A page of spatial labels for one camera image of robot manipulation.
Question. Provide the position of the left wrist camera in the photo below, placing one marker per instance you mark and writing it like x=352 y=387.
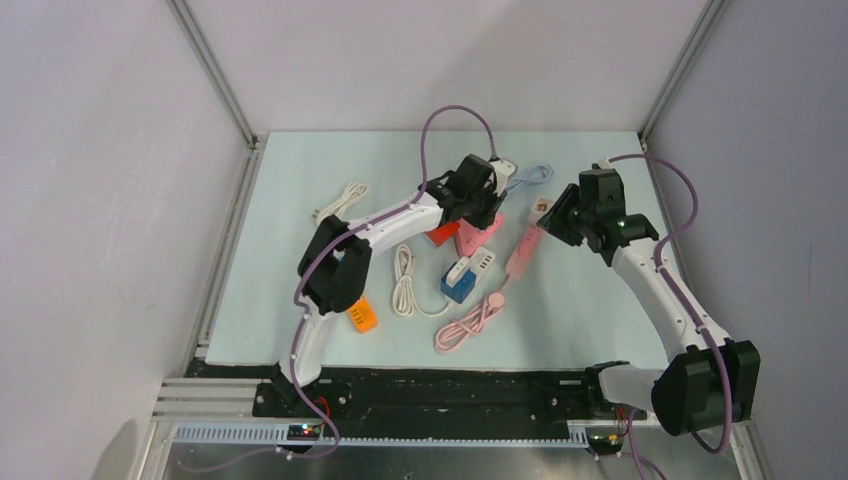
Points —
x=504 y=169

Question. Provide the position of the white plug adapter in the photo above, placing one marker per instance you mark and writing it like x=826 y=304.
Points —
x=457 y=271

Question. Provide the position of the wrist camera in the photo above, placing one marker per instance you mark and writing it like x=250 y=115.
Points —
x=504 y=169
x=602 y=164

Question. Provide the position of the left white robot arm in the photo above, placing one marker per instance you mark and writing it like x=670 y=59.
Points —
x=334 y=267

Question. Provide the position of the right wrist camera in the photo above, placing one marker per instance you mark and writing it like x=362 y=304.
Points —
x=602 y=164

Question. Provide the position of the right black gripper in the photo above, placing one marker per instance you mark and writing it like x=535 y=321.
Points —
x=553 y=220

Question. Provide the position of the dark blue cube socket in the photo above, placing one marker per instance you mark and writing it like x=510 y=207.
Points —
x=462 y=290

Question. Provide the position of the white power strip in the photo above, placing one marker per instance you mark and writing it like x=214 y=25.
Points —
x=481 y=261

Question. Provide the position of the light blue table mat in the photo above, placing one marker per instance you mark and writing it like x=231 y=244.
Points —
x=568 y=311

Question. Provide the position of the red cube socket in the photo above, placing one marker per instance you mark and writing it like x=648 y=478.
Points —
x=439 y=236

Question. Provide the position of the orange power strip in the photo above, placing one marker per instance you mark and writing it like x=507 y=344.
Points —
x=363 y=316

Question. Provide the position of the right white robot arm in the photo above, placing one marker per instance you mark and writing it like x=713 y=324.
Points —
x=710 y=379

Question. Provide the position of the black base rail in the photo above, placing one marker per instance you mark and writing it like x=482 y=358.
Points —
x=421 y=404

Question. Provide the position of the pink triangular power strip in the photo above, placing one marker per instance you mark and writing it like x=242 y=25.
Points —
x=468 y=239

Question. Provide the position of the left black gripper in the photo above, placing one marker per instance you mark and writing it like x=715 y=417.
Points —
x=493 y=202

